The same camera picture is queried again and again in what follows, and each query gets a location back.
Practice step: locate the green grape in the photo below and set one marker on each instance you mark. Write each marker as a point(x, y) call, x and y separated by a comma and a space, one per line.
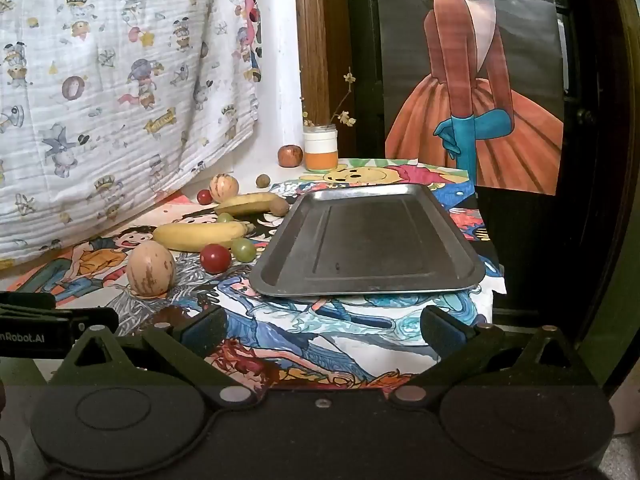
point(243, 250)
point(225, 218)

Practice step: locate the metal baking tray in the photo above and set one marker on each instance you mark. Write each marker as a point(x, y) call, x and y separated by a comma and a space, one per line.
point(370, 240)

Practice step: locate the large pale pepino melon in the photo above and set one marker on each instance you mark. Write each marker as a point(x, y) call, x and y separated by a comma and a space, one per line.
point(150, 270)

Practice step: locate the white and orange jar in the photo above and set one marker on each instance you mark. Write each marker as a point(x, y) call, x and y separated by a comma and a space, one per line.
point(320, 150)

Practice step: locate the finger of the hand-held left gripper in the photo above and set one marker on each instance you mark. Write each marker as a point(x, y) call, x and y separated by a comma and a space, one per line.
point(97, 317)

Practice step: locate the small striped pepino melon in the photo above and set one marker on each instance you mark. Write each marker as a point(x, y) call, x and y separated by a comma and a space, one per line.
point(223, 188)

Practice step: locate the olive brown round fruit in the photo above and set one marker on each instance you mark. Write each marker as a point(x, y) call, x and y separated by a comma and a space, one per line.
point(263, 181)

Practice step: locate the anime printed sheet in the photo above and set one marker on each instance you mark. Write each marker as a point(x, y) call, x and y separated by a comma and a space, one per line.
point(300, 330)

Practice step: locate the wooden door frame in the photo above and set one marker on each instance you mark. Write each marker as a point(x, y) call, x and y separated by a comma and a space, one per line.
point(315, 35)

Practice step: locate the large red cherry tomato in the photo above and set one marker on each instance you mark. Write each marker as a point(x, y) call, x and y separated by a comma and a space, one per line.
point(215, 259)

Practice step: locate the small red cherry tomato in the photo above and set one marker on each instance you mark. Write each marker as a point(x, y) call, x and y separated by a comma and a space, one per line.
point(204, 197)

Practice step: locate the short dull yellow banana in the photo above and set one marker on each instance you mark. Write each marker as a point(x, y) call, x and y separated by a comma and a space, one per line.
point(247, 204)

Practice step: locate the wall poster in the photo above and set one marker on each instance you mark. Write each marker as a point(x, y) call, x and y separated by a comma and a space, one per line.
point(435, 110)

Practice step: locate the reddish brown apple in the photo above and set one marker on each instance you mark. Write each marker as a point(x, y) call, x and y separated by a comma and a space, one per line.
point(290, 156)

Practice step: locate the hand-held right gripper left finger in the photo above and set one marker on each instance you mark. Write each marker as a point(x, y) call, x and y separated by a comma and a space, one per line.
point(207, 329)

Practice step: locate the yellow flower twig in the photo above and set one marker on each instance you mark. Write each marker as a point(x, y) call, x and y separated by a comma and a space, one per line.
point(346, 118)

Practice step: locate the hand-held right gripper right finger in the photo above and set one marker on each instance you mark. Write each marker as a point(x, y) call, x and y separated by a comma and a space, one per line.
point(442, 332)

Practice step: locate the long yellow banana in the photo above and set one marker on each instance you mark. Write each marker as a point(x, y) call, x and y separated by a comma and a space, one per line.
point(200, 236)

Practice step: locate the white printed blanket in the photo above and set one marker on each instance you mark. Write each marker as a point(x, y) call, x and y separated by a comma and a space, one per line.
point(125, 85)

